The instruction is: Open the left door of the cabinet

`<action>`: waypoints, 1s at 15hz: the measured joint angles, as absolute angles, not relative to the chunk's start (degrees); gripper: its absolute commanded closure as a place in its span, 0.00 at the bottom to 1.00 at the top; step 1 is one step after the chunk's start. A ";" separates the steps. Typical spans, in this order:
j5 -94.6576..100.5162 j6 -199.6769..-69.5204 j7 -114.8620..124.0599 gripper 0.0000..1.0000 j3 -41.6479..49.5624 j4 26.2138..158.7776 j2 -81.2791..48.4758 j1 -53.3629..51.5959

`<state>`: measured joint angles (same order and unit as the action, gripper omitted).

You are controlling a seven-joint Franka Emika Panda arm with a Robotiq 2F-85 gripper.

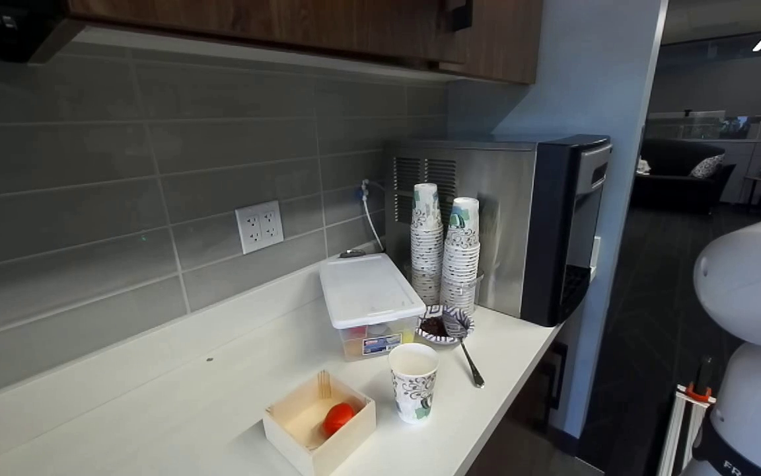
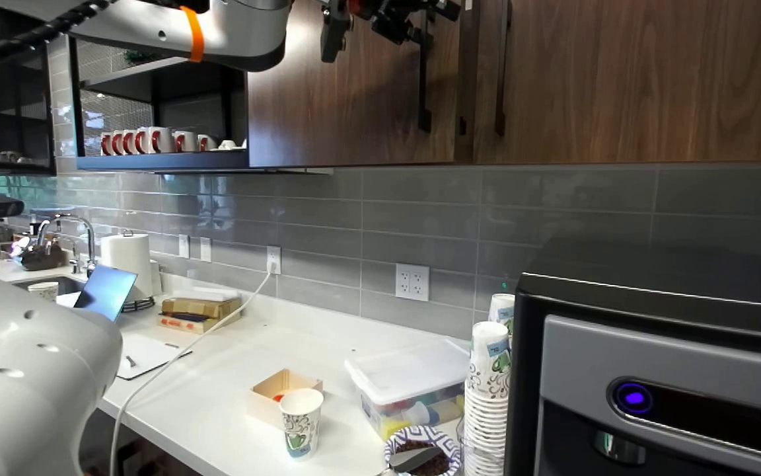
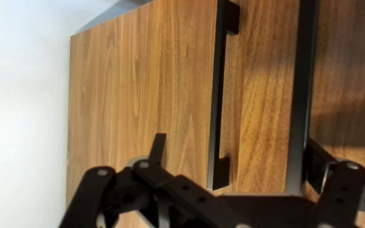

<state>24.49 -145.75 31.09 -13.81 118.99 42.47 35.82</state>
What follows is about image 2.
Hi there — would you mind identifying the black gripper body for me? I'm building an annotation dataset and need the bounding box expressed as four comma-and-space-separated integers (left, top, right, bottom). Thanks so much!
340, 0, 399, 31

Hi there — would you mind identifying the wooden cabinet door black handle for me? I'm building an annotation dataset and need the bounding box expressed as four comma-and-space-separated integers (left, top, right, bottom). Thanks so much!
469, 0, 761, 168
245, 0, 469, 171

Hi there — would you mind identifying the black open shelf unit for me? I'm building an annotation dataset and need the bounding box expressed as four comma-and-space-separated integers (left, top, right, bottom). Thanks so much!
66, 31, 254, 175

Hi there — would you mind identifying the flat brown box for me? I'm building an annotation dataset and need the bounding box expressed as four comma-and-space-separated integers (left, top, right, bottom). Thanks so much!
155, 291, 249, 336

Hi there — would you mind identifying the white paper towel roll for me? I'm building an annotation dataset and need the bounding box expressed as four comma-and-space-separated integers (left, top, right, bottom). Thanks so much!
97, 229, 158, 306

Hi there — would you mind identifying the chrome sink faucet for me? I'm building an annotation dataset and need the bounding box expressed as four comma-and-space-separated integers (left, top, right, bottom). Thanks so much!
68, 215, 99, 277

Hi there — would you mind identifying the clear plastic container white lid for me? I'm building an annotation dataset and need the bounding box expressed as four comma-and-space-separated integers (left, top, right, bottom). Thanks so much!
340, 338, 473, 445

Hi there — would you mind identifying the blue tablet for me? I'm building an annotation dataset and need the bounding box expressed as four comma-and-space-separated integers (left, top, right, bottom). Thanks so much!
72, 261, 139, 326

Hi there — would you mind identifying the shallow wooden box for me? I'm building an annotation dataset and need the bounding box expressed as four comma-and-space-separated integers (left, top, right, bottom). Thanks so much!
249, 365, 324, 421

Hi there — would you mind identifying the dark countertop caddy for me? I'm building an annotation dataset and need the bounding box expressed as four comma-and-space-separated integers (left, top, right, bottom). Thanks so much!
10, 212, 73, 273

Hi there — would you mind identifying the white paper sheet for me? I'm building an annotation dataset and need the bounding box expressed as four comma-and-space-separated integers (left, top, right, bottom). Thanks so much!
114, 331, 196, 384

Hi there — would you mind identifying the patterned paper cup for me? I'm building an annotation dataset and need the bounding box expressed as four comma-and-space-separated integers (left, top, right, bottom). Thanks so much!
276, 387, 327, 459

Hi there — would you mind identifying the black coffee machine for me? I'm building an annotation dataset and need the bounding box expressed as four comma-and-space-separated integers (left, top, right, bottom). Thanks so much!
501, 240, 761, 476

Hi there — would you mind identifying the patterned paper bowl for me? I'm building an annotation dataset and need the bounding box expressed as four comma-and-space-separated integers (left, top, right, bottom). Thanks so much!
382, 424, 465, 476

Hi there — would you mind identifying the long white power cable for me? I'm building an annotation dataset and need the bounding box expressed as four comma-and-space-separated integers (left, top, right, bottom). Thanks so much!
102, 260, 280, 476

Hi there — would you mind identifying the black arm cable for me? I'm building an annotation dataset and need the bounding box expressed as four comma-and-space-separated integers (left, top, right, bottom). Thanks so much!
0, 0, 123, 75

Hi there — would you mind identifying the black wall shelf frame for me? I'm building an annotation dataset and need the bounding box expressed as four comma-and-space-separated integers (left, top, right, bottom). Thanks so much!
0, 3, 58, 178

